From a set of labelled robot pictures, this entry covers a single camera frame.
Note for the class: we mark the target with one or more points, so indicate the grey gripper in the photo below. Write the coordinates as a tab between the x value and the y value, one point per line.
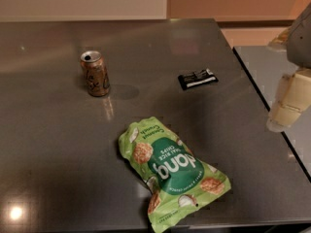
300	41

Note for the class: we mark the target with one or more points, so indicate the black rxbar chocolate bar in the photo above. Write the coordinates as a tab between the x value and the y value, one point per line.
197	78

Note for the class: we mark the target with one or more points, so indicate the green rice chip bag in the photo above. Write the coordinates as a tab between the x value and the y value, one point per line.
180	183

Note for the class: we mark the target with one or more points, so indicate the grey side table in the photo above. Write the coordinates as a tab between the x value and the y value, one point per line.
269	72

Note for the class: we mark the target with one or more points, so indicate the orange LaCroix soda can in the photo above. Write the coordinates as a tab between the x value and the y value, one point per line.
95	73

